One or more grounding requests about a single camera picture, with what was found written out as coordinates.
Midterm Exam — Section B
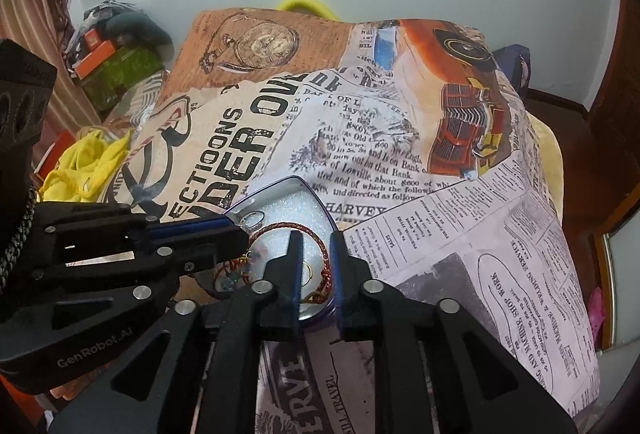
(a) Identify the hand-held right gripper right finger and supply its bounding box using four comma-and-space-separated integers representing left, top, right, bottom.
327, 229, 577, 434

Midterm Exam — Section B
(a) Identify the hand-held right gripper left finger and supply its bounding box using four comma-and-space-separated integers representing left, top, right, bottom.
50, 231, 306, 434

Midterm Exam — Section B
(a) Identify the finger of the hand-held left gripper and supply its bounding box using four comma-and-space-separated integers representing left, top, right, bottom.
30, 229, 252, 311
35, 203, 239, 266

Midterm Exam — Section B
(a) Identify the red cord beaded bracelet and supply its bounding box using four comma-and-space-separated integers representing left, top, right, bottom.
213, 255, 254, 298

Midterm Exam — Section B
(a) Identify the red braided bracelet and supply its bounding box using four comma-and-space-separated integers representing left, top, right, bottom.
247, 222, 342, 311

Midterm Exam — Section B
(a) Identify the purple heart-shaped tin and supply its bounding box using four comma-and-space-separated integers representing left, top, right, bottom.
200, 175, 343, 331

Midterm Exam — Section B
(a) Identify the yellow cloth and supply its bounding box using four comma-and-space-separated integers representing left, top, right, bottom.
39, 128, 134, 206

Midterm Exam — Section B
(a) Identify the newspaper print blanket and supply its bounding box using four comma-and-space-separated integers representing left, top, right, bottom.
104, 6, 602, 434

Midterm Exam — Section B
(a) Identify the striped cloth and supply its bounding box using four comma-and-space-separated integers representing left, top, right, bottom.
106, 68, 172, 136

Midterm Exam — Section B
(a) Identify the green box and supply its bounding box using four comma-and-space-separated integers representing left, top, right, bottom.
81, 45, 164, 111

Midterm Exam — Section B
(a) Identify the orange box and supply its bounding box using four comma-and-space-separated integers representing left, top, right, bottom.
74, 40, 122, 81

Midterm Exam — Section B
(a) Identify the grey pillow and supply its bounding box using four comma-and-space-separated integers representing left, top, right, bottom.
106, 11, 174, 61

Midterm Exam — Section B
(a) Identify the small red box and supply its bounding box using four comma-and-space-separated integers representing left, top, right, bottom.
81, 30, 104, 56

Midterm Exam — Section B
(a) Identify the pale yellow blanket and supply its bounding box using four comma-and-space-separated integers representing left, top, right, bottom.
524, 113, 566, 227

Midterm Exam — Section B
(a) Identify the striped curtain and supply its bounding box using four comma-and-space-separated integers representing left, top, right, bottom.
0, 0, 103, 135

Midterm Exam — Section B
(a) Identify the dark blue bag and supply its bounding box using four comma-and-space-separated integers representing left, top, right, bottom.
491, 43, 533, 91

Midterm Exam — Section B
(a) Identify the white heart-patterned wardrobe door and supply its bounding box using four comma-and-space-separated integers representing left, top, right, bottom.
587, 224, 640, 415

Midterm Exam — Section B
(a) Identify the wooden door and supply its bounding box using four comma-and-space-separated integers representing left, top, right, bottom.
586, 0, 640, 237

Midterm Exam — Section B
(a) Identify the black white braided cord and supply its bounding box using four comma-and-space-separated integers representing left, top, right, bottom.
0, 183, 39, 297

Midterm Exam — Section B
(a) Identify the yellow plastic ring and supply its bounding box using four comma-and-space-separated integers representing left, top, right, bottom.
276, 0, 336, 21

